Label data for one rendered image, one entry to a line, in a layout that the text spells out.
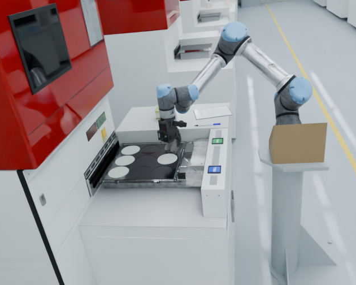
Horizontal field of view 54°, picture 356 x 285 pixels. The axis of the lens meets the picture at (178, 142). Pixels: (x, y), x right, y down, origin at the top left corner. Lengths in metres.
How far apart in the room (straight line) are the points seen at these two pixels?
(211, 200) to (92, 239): 0.55
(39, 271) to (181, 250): 0.56
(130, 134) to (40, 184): 0.78
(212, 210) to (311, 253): 1.04
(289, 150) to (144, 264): 0.86
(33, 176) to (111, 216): 0.44
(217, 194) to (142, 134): 0.71
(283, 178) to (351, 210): 1.10
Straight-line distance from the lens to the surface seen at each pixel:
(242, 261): 2.43
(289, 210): 2.03
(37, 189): 1.31
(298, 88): 1.74
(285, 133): 1.73
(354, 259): 2.55
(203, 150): 1.83
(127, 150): 1.89
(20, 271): 1.59
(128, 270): 1.69
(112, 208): 1.62
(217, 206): 1.44
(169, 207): 1.56
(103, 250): 1.64
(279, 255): 2.27
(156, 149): 1.85
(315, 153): 1.81
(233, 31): 1.79
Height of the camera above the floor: 1.76
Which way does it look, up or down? 27 degrees down
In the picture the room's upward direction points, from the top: 7 degrees counter-clockwise
